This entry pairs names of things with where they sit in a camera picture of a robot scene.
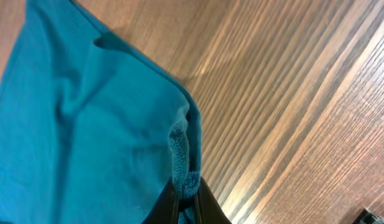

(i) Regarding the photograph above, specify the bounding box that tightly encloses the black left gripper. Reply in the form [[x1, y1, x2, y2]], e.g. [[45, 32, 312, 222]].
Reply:
[[352, 209, 384, 224]]

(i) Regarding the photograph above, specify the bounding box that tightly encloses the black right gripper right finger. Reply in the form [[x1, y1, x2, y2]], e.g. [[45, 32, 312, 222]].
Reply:
[[194, 177, 232, 224]]

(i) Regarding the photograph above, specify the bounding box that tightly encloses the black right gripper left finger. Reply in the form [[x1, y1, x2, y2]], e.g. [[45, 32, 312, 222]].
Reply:
[[142, 179, 180, 224]]

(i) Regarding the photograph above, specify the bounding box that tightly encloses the blue polo shirt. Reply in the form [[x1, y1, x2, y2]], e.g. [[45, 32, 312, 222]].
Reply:
[[0, 0, 201, 223]]

